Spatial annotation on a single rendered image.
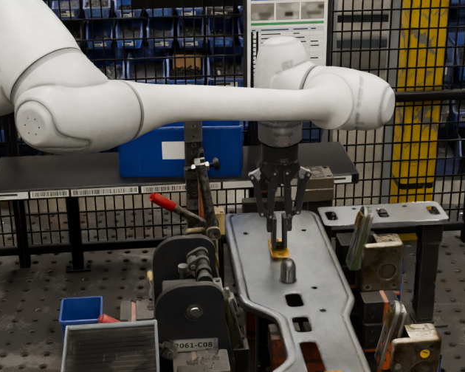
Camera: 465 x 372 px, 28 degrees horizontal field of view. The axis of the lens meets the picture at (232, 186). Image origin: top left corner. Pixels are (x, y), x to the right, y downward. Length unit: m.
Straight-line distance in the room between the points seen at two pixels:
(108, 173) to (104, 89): 0.94
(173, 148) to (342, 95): 0.67
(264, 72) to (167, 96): 0.33
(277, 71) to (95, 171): 0.71
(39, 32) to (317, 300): 0.76
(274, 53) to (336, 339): 0.55
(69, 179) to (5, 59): 0.93
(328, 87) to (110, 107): 0.46
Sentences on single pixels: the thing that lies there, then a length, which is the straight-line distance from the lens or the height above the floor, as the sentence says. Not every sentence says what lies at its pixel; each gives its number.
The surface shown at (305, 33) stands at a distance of 2.39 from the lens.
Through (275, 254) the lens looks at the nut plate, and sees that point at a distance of 1.95.
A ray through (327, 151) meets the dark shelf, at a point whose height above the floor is 1.03.
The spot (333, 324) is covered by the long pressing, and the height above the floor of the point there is 1.00.
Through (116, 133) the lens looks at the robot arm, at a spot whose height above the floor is 1.44.
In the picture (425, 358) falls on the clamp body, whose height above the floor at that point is 1.00.
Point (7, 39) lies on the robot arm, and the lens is 1.40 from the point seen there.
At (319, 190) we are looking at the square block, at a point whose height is 1.03.
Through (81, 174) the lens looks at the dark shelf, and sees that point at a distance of 2.32.
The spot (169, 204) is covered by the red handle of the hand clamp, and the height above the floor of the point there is 1.13.
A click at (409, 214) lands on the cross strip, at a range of 2.17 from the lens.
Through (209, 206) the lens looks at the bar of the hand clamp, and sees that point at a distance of 1.90.
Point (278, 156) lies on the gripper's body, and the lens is 1.85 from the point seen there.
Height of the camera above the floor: 1.92
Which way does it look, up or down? 24 degrees down
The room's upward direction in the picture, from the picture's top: 1 degrees counter-clockwise
